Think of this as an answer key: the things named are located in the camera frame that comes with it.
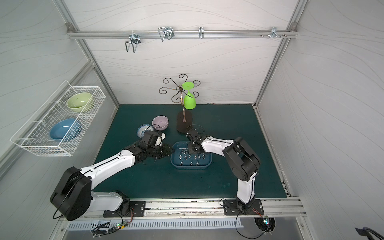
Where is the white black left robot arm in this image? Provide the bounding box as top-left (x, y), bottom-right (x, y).
top-left (50, 144), bottom-right (175, 221)

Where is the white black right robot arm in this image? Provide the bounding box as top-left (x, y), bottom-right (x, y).
top-left (186, 131), bottom-right (261, 210)

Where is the blue plastic storage box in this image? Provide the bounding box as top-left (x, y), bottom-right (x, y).
top-left (170, 142), bottom-right (212, 170)

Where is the pink ceramic bowl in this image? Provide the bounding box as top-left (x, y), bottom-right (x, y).
top-left (152, 116), bottom-right (169, 131)

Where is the blue floral ceramic bowl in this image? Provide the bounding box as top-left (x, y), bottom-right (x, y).
top-left (137, 124), bottom-right (154, 139)

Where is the green plastic goblet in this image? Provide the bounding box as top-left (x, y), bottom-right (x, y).
top-left (182, 82), bottom-right (196, 110)

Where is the light green bowl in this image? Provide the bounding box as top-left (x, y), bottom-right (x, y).
top-left (67, 92), bottom-right (94, 113)

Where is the metal double hook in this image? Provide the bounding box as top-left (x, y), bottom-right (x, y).
top-left (158, 27), bottom-right (175, 42)
top-left (125, 32), bottom-right (141, 53)

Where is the metal single hook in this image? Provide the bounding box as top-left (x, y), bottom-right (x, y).
top-left (198, 27), bottom-right (204, 39)

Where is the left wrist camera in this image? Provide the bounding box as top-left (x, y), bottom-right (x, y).
top-left (142, 131), bottom-right (166, 146)

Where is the white slotted cable duct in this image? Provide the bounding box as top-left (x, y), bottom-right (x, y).
top-left (67, 218), bottom-right (244, 231)

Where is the black cable bundle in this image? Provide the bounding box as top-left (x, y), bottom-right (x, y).
top-left (91, 209), bottom-right (134, 237)

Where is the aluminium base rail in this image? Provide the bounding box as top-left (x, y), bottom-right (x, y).
top-left (59, 197), bottom-right (307, 221)

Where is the white wire wall basket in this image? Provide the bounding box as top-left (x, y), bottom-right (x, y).
top-left (10, 81), bottom-right (106, 157)

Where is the metal hook bracket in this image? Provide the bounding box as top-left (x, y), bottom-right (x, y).
top-left (260, 27), bottom-right (287, 39)

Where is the aluminium top rail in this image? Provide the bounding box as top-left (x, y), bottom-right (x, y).
top-left (68, 29), bottom-right (299, 40)

